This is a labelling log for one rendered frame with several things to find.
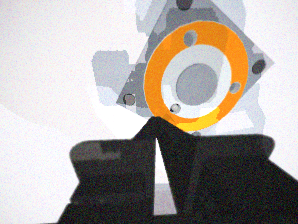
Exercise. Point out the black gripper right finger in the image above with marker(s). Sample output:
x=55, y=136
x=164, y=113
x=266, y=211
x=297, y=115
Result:
x=183, y=154

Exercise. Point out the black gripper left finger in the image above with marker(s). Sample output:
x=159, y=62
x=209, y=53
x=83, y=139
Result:
x=108, y=156

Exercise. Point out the orange round plate with holes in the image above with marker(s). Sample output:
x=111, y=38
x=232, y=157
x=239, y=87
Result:
x=214, y=45

